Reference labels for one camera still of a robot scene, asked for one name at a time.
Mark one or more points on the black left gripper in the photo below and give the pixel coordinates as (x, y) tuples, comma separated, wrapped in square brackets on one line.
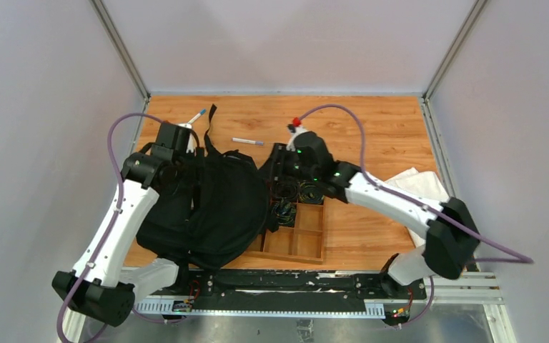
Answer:
[(179, 167)]

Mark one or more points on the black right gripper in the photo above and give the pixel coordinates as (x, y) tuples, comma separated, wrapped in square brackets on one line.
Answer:
[(281, 154)]

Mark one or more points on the white marker grey cap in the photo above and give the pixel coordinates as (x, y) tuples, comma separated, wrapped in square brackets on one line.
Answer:
[(247, 141)]

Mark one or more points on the white marker blue cap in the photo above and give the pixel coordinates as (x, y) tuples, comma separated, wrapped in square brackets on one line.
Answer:
[(196, 117)]

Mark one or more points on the black fabric backpack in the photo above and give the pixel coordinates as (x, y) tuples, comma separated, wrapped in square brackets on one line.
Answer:
[(212, 216)]

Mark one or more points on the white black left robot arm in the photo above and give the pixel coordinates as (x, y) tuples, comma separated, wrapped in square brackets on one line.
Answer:
[(95, 285)]

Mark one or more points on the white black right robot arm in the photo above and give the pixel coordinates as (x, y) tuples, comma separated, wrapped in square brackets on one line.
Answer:
[(447, 227)]

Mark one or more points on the black rolled belt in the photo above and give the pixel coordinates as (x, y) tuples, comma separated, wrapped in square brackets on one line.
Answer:
[(285, 190)]

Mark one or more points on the dark blue yellow rolled belt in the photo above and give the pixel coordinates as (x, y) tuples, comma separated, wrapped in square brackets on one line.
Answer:
[(310, 193)]

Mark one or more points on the multicolour rolled belt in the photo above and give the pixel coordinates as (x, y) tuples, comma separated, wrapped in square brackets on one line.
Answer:
[(285, 212)]

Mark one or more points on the wooden compartment organizer tray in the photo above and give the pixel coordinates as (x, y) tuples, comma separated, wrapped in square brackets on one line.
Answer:
[(303, 243)]

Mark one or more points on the white folded cloth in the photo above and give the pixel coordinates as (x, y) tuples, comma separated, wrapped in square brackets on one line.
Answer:
[(421, 183)]

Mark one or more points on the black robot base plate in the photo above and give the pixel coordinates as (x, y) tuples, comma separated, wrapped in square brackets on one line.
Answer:
[(294, 293)]

